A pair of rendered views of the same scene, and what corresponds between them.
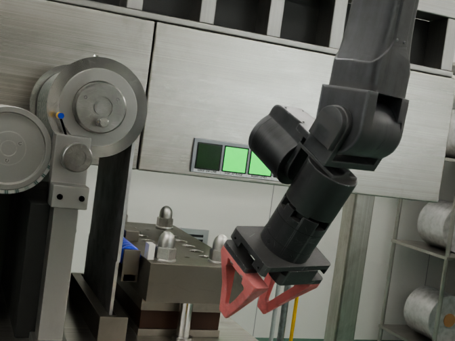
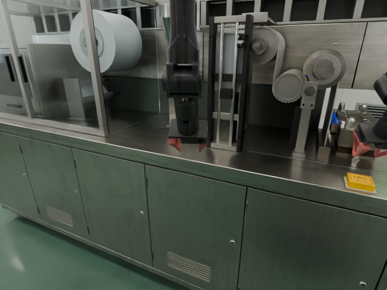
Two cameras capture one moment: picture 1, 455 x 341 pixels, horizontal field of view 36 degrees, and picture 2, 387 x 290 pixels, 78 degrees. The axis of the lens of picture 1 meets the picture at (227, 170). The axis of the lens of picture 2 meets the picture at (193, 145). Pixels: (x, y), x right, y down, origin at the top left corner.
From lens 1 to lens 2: 0.17 m
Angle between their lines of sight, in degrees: 49
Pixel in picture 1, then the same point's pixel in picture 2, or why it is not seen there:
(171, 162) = (369, 85)
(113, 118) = (329, 73)
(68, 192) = (306, 103)
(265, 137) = (379, 85)
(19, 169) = (292, 94)
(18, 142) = (291, 84)
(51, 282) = (300, 133)
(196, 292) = not seen: hidden behind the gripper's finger
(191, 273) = not seen: hidden behind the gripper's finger
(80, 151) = (311, 88)
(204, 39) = not seen: outside the picture
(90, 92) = (319, 64)
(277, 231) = (378, 126)
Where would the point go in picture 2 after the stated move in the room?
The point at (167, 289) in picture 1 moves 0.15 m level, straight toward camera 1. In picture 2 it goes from (348, 140) to (337, 151)
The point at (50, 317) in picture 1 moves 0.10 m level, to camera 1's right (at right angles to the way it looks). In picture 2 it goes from (299, 144) to (324, 151)
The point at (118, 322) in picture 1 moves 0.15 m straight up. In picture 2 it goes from (326, 149) to (334, 114)
